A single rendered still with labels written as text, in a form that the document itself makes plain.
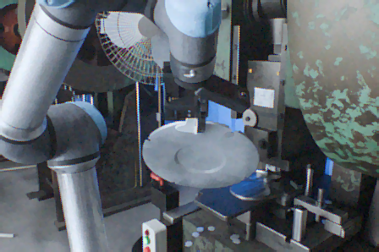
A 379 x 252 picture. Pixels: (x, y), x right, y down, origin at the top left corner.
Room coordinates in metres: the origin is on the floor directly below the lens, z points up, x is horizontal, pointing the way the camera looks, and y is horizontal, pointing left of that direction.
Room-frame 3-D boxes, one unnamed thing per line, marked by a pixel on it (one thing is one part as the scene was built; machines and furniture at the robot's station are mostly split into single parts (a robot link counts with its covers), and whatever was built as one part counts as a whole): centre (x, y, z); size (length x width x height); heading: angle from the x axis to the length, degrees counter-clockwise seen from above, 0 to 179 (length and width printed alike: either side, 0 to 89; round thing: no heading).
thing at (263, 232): (1.03, -0.29, 0.68); 0.45 x 0.30 x 0.06; 39
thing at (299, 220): (0.81, -0.30, 0.75); 0.03 x 0.03 x 0.10; 39
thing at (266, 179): (1.02, -0.28, 0.76); 0.15 x 0.09 x 0.05; 39
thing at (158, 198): (1.13, 0.09, 0.62); 0.10 x 0.06 x 0.20; 39
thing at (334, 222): (0.90, -0.39, 0.76); 0.17 x 0.06 x 0.10; 39
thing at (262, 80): (1.00, -0.25, 1.04); 0.17 x 0.15 x 0.30; 129
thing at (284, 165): (1.03, -0.29, 0.86); 0.20 x 0.16 x 0.05; 39
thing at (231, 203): (0.92, -0.15, 0.72); 0.25 x 0.14 x 0.14; 129
